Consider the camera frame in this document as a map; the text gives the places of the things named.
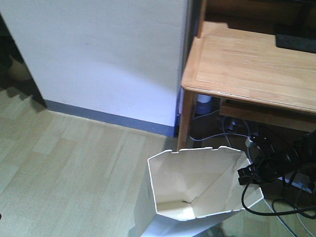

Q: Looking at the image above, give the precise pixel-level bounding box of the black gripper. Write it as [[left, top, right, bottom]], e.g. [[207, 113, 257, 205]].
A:
[[237, 145, 301, 185]]

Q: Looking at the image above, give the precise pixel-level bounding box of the white trash bin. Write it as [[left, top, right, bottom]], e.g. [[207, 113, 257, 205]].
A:
[[128, 146, 264, 237]]

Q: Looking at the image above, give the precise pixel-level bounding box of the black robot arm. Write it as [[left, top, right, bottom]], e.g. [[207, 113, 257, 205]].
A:
[[237, 132, 316, 185]]

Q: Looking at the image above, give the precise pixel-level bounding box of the wooden desk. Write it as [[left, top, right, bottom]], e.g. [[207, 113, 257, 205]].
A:
[[177, 0, 316, 149]]

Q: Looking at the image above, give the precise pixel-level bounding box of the black monitor stand base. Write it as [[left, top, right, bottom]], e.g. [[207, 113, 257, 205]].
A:
[[275, 34, 316, 53]]

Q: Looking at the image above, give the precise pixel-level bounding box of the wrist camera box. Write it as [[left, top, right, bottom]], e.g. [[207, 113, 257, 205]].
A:
[[245, 136, 270, 149]]

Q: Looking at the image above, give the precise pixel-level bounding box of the white cable on floor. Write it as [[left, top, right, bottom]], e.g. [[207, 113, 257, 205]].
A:
[[187, 108, 252, 151]]

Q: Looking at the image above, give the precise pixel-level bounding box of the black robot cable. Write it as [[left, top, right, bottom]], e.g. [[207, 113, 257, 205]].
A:
[[241, 172, 316, 237]]

